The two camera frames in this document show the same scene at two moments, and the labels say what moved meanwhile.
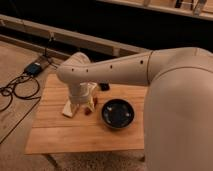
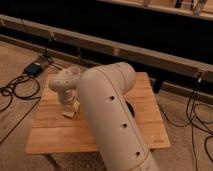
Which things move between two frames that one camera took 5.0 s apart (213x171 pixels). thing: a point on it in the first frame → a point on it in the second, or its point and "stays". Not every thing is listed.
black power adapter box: x=33 y=69 stays
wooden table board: x=50 y=133 stays
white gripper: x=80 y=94 → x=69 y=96
